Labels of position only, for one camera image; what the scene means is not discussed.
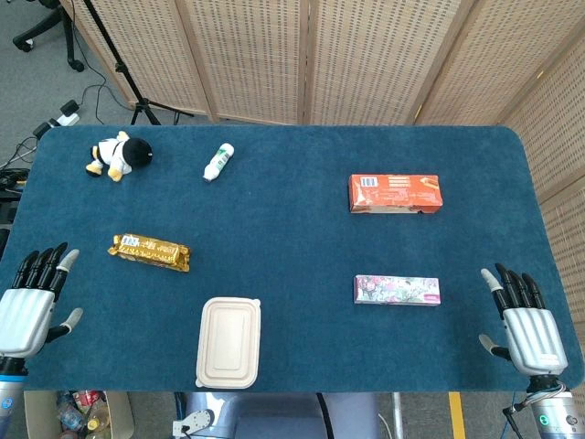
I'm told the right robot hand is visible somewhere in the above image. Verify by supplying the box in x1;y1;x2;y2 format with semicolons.
478;262;570;377

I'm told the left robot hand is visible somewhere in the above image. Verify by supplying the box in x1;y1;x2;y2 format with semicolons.
0;241;84;359

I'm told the gold foil biscuit packet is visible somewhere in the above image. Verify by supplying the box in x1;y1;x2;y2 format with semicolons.
107;232;192;273

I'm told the cardboard bin with bottles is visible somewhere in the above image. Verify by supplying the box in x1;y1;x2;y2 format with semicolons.
22;389;136;439

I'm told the floral print box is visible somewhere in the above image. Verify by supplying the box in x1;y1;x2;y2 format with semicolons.
353;273;441;306

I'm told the metal table leg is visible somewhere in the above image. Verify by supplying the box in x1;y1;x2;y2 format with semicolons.
391;391;404;439

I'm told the black and white plush toy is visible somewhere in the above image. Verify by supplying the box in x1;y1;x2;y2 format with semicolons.
85;131;154;183

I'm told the orange cardboard box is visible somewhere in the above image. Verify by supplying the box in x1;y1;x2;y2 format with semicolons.
348;173;444;215

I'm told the beige lidded food container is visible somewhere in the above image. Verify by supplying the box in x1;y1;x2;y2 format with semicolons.
195;295;262;391

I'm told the black tripod stand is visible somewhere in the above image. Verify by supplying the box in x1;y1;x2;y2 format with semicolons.
81;0;196;127

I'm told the white bottle with green label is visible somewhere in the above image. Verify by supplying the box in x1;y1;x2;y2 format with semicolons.
202;143;235;184

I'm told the blue carpet table mat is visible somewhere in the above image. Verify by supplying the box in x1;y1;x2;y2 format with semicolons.
0;123;585;394

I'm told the grey robot torso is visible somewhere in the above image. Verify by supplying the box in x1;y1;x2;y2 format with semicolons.
172;391;380;439

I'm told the black office chair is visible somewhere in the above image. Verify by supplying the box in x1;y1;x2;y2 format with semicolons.
12;0;86;73

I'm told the woven wooden folding screen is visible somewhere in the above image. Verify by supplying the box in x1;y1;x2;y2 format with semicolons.
58;0;585;439

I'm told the black equipment with cables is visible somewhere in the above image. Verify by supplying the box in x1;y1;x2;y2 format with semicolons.
0;136;37;257

